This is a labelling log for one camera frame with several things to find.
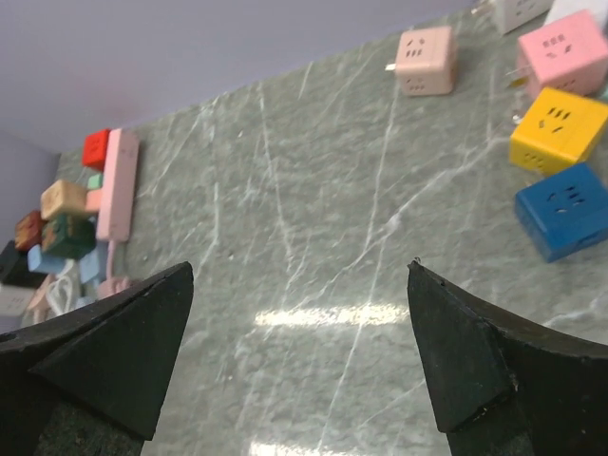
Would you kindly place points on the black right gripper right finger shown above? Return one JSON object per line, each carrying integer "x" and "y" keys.
{"x": 500, "y": 384}

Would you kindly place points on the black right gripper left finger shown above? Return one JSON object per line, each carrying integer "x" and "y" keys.
{"x": 93, "y": 381}

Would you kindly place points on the light blue power strip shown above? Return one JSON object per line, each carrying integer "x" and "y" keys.
{"x": 68, "y": 277}

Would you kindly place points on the dark green cube plug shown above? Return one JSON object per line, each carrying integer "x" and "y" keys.
{"x": 68, "y": 236}

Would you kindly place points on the pink power strip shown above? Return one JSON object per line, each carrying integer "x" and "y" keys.
{"x": 117, "y": 197}

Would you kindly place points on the small salmon plug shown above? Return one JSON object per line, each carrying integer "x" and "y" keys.
{"x": 93, "y": 201}

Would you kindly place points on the beige cube plug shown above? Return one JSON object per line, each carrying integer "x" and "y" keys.
{"x": 63, "y": 197}

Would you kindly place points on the small green plug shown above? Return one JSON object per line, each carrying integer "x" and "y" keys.
{"x": 95, "y": 181}

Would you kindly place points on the red cube plug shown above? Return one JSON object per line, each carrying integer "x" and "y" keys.
{"x": 95, "y": 150}

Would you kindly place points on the black cube plug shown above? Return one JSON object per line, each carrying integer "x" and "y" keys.
{"x": 14, "y": 269}

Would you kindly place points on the maroon patterned cube plug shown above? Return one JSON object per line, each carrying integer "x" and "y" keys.
{"x": 28, "y": 231}

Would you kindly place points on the blue cube plug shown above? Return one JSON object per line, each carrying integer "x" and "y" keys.
{"x": 564, "y": 213}

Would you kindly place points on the yellow cube plug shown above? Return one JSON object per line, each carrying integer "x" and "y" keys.
{"x": 559, "y": 130}

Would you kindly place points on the light pink cube plug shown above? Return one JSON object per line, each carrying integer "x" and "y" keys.
{"x": 425, "y": 63}

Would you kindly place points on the white cube plug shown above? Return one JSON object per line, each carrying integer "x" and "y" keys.
{"x": 508, "y": 15}

